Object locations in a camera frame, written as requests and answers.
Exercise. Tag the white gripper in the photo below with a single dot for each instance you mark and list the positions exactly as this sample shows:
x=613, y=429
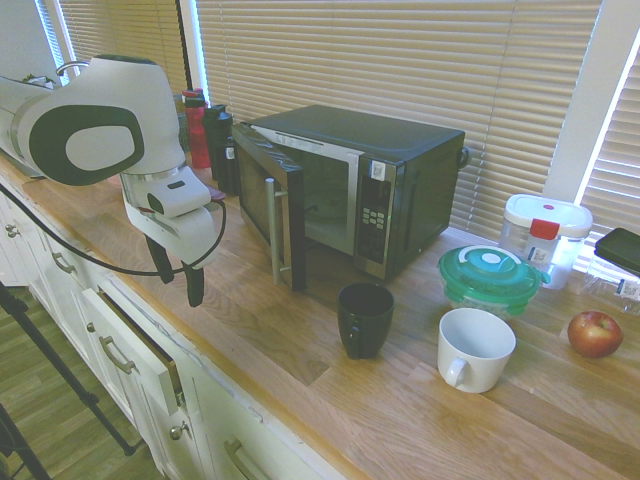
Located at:
x=192, y=237

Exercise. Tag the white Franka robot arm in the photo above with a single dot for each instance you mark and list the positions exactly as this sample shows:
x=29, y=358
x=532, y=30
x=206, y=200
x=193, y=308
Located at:
x=105, y=100

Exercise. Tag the black steel microwave oven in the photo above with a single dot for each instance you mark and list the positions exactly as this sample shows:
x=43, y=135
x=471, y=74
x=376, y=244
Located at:
x=390, y=165

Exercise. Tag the white cabinet drawer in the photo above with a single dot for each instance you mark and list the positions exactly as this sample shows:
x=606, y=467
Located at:
x=150, y=370

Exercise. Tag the black bottle with white label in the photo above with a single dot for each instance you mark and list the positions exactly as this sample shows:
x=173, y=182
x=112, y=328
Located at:
x=227, y=165

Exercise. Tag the black shaker bottle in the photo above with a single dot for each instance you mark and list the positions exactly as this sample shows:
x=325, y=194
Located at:
x=212, y=140

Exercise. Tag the red water bottle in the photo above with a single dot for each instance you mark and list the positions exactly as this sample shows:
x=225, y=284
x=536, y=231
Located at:
x=199, y=135

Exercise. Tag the white kitchen cabinet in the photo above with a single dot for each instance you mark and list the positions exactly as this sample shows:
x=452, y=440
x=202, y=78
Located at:
x=220, y=425

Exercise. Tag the black ceramic mug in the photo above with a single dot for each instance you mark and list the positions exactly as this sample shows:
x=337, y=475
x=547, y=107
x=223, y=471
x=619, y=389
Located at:
x=365, y=325

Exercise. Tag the narrow beige window blind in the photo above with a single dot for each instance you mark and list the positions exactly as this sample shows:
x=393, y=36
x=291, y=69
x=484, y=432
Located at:
x=135, y=35

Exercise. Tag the wide beige window blind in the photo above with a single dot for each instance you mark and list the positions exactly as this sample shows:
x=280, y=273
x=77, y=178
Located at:
x=400, y=65

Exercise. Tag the white ceramic mug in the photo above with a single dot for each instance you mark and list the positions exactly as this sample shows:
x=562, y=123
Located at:
x=475, y=350

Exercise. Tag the green lidded food bowl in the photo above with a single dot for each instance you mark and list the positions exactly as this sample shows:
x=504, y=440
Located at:
x=487, y=272

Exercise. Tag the clear container with white lid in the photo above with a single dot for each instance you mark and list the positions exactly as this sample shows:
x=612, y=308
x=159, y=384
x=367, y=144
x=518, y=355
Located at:
x=550, y=220

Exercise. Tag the red apple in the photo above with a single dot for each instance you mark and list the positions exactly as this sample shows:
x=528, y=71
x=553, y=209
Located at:
x=595, y=334

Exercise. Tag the clear plastic bag with label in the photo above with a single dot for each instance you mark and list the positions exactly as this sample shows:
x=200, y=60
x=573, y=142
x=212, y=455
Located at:
x=607, y=287

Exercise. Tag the black flat tray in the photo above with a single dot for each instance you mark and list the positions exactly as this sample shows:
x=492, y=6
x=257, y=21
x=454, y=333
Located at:
x=620, y=247

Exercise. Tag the black camera tripod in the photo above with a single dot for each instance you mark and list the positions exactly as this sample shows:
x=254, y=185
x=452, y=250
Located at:
x=45, y=345

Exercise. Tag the beige blind beside white frame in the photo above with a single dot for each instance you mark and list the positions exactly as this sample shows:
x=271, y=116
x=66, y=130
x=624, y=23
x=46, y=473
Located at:
x=617, y=165

